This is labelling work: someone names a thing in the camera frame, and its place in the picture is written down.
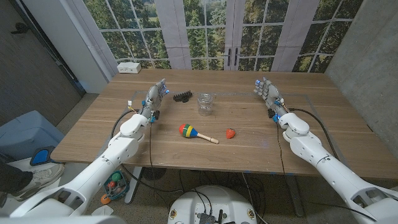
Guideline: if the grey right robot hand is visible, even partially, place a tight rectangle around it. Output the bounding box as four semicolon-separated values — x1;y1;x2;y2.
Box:
253;77;289;118

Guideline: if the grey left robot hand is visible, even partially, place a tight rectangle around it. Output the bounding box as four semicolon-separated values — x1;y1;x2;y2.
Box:
139;78;170;121

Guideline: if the clear glass jar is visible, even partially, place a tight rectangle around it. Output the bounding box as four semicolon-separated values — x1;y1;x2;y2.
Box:
197;93;214;117

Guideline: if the colourful wooden maraca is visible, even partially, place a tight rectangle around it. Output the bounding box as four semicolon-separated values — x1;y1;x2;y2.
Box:
178;123;220;145

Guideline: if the black toothed clip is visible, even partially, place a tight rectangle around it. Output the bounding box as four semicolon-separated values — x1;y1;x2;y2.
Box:
172;90;193;103

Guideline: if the white power socket box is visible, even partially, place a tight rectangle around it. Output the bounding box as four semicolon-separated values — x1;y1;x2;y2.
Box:
116;62;142;75

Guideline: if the black round floor fan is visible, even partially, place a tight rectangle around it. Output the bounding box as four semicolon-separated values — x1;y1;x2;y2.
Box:
141;167;167;181

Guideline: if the printed window backdrop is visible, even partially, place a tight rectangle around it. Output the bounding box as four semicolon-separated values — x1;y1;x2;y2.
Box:
67;0;364;74

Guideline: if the white table leg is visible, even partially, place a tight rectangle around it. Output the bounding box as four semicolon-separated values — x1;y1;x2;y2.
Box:
124;166;143;205

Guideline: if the teal basket with toys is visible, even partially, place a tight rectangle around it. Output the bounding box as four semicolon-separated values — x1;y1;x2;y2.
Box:
103;170;131;200

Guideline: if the grey table leg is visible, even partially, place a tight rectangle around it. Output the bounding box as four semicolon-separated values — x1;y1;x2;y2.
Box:
284;174;305;218

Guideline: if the white low platform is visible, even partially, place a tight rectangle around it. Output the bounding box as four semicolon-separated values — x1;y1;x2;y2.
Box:
0;158;88;216

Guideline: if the white robot torso base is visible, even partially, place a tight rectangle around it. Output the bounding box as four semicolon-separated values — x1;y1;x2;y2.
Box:
167;185;258;224

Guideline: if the white crumpled paper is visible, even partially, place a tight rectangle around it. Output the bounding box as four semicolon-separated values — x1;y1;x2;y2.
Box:
91;205;114;217

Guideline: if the blue black padded piece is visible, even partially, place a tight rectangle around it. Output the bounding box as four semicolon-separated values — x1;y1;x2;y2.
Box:
29;146;57;167

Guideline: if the blue grey plastic bin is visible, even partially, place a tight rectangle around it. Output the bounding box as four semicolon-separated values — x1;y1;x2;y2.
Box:
0;110;65;162

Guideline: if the grey white sneaker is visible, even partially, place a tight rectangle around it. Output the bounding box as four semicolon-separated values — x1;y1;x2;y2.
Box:
11;163;65;202

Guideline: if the white robot chest cover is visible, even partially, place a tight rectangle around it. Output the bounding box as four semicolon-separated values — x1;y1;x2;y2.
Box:
0;215;127;224

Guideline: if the black trouser leg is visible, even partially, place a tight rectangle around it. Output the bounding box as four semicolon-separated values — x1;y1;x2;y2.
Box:
0;160;34;195

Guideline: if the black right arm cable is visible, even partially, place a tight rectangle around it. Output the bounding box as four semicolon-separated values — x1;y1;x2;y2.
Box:
289;108;340;160

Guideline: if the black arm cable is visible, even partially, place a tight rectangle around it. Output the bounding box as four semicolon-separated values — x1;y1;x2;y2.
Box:
110;108;184;194
289;108;340;160

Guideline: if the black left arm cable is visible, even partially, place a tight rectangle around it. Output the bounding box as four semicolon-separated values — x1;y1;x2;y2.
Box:
110;108;184;194

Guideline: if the black door handle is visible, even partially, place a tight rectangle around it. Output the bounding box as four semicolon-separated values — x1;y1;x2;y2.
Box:
11;22;30;35

